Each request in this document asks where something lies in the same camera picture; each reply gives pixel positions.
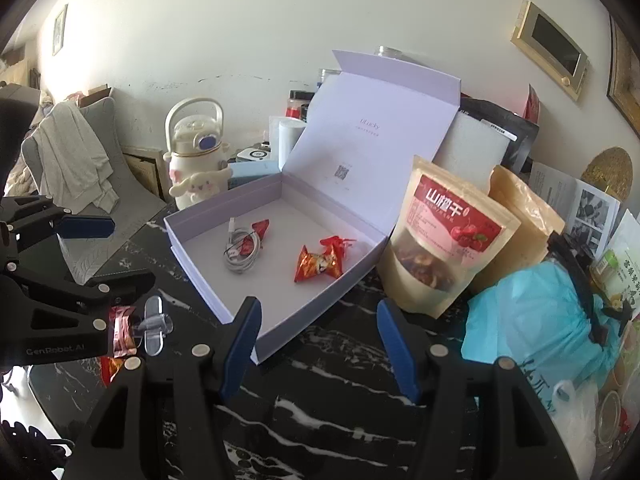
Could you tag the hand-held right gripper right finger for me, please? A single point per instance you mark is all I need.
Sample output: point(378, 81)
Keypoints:
point(397, 355)

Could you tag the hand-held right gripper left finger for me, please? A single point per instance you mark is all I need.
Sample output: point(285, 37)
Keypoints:
point(240, 350)

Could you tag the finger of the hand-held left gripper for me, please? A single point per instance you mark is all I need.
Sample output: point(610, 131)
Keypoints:
point(85, 226)
point(80, 292)

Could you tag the maroon shiny packet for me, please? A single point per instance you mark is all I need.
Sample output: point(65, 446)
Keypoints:
point(120, 332)

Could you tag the clear plastic holder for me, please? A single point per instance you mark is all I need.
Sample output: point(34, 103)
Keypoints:
point(152, 330)

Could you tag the red candy packet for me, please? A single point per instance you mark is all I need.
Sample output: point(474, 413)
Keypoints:
point(245, 248)

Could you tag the large red gold snack packet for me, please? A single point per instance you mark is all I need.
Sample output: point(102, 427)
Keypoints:
point(315, 265)

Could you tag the dark red candy wrapper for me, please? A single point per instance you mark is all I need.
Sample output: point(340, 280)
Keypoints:
point(261, 227)

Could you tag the lavender gift box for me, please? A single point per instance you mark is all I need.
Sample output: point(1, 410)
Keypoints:
point(350, 160)

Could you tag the grey chair with clothes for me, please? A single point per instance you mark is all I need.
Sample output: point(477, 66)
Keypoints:
point(135, 205)

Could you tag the beige cloth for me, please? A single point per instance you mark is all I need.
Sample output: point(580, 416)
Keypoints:
point(70, 160)

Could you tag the wooden framed board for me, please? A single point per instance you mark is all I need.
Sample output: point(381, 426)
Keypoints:
point(145, 170)

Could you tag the cream cartoon water bottle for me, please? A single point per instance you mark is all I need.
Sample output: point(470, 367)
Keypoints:
point(192, 170)

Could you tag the brown cardboard box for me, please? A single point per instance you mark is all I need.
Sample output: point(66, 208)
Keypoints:
point(97, 95)

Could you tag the light blue plastic bag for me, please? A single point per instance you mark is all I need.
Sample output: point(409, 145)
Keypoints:
point(525, 320)

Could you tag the red label kraft pouch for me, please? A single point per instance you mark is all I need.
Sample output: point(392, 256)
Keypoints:
point(450, 220)

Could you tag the plain kraft pouch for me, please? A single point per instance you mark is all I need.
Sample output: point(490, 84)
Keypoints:
point(530, 230)

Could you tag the white round gadget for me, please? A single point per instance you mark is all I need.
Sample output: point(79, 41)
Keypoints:
point(255, 153)

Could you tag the clear plastic bag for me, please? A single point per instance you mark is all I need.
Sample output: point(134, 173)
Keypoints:
point(575, 410)

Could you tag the white paper roll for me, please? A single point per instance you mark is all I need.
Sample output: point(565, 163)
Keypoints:
point(287, 140)

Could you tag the printed paper leaflet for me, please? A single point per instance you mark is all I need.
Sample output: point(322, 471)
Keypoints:
point(590, 210)

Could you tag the black-lidded jar red contents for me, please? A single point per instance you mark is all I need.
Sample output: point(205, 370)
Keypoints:
point(296, 107)

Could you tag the white pouch green print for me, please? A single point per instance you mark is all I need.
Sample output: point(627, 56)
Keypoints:
point(625, 270)

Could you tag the black foil bag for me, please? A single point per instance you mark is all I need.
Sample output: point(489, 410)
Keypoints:
point(520, 145)

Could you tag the round gold woven mat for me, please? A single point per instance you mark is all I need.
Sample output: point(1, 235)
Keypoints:
point(607, 170)

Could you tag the red paper envelope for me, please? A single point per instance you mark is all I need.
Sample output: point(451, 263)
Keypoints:
point(532, 105)

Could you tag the small wall picture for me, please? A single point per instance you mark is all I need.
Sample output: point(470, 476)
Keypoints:
point(59, 30)

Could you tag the dark wood picture frame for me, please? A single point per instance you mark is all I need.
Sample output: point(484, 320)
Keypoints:
point(625, 85)

